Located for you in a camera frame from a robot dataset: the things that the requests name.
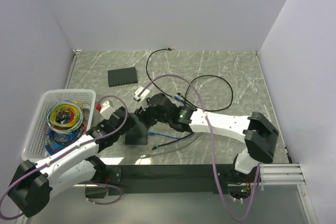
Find dark grey network switch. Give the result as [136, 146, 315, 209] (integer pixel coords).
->
[125, 125, 148, 145]

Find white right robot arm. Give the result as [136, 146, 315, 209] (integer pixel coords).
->
[133, 90, 279, 182]

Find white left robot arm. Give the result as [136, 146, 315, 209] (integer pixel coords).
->
[5, 106, 135, 217]

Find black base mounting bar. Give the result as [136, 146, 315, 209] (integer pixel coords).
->
[86, 164, 237, 200]

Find white plastic mesh basket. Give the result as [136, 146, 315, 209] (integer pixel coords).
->
[21, 89, 96, 162]

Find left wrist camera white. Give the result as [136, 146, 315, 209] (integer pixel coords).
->
[96, 99, 115, 120]

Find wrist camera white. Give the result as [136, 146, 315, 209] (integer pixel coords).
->
[96, 99, 115, 120]
[133, 87, 151, 101]

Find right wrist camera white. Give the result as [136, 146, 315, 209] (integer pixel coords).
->
[133, 87, 151, 101]

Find black cable with gold plug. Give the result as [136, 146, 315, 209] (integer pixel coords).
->
[148, 134, 203, 152]

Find bundle of coloured wires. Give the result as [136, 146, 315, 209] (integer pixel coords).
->
[44, 99, 92, 151]

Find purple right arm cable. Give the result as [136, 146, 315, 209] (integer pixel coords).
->
[139, 74, 260, 221]

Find long black ethernet cable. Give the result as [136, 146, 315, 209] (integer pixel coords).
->
[145, 47, 234, 112]

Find aluminium rail frame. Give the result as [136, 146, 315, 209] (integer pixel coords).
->
[260, 163, 306, 185]

